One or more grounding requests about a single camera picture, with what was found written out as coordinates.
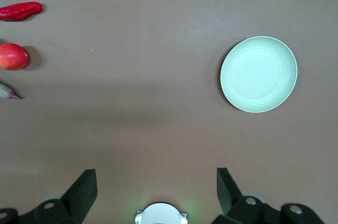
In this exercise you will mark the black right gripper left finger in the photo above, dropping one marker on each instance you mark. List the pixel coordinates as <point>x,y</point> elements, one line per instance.
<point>82,195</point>

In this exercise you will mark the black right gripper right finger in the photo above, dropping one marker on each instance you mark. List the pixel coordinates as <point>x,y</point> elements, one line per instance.
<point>227,192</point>

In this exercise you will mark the long purple eggplant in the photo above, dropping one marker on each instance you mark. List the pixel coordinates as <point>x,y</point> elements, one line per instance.
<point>8,92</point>

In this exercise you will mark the red apple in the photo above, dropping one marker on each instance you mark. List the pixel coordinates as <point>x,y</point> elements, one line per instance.
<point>11,57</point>

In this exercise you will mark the red chili pepper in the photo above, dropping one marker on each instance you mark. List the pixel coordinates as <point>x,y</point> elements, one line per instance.
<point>18,11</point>

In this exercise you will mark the pale green round plate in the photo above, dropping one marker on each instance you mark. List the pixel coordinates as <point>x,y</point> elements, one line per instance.
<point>258,74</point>

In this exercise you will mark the brown table mat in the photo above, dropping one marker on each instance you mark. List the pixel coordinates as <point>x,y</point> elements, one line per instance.
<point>158,76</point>

